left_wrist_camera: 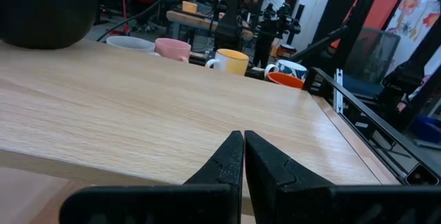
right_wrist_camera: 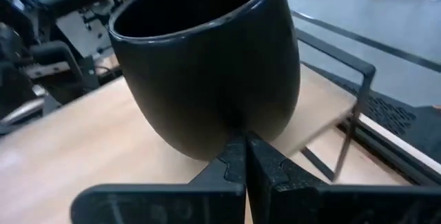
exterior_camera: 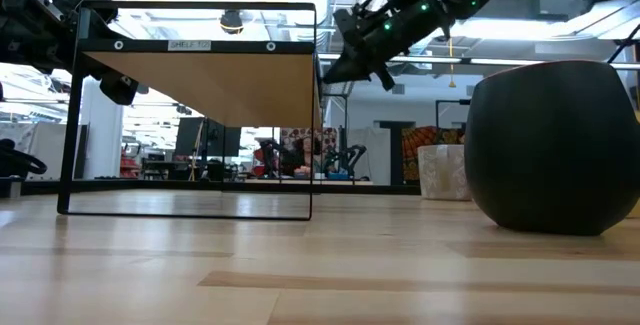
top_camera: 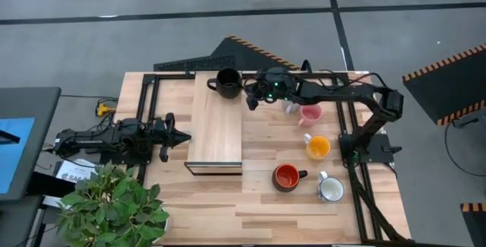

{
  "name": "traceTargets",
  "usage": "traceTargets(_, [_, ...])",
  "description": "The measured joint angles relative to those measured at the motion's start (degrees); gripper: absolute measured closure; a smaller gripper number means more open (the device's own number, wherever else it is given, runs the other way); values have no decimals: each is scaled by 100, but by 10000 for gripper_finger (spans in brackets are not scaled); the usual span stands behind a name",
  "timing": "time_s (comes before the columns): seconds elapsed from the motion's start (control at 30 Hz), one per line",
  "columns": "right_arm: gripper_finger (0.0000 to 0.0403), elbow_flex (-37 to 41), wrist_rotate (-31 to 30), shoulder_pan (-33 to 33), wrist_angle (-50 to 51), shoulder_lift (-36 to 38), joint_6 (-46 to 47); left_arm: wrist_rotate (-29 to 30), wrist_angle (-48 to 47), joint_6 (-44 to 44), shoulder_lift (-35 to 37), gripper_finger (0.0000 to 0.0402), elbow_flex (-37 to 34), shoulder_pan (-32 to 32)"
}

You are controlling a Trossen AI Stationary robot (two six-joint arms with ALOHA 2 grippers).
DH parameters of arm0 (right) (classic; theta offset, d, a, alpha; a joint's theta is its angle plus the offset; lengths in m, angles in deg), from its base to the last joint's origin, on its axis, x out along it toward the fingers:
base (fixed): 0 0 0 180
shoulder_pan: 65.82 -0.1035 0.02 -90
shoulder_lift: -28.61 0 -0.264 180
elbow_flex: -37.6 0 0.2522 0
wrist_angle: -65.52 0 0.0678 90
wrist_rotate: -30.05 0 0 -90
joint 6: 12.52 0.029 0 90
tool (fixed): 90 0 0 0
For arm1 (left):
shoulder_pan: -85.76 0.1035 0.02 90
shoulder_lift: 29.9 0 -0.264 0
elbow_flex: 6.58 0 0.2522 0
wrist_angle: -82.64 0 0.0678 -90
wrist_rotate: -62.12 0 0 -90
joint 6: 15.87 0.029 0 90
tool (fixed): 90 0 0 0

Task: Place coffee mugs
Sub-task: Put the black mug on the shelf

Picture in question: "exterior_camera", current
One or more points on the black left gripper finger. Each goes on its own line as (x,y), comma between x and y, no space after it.
(119,90)

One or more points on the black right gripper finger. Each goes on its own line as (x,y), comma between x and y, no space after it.
(350,72)
(385,77)

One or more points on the grey patterned mug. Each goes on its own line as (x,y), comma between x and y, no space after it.
(440,175)

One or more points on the black background robot arm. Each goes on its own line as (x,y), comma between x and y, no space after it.
(270,152)
(350,157)

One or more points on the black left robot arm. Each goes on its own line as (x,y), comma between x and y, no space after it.
(20,15)

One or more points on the white column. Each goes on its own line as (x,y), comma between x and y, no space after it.
(102,135)

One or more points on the yellow hanging pendant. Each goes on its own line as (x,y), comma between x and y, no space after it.
(451,82)

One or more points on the orange patterned cloth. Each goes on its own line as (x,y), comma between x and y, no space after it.
(420,137)

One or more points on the red patterned cloth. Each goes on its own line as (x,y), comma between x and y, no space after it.
(325,137)

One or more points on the red cart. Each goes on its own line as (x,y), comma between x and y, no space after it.
(129,167)

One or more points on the dark door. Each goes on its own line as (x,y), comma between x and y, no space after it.
(396,155)

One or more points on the white shelf label sticker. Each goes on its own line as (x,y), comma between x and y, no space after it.
(189,45)

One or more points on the black monitor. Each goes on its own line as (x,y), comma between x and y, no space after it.
(190,137)

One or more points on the person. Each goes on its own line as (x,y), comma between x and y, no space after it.
(306,157)

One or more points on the black metal wooden shelf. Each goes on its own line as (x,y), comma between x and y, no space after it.
(225,85)

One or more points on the black hanging dome fixture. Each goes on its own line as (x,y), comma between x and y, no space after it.
(231,22)

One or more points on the grey box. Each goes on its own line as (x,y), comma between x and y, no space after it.
(10,187)

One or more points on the black metal stand frame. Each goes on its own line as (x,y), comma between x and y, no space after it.
(462,101)

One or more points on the black aluminium table frame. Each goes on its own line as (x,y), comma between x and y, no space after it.
(150,186)

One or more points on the ceiling strip light rail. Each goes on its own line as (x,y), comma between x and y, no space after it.
(500,61)

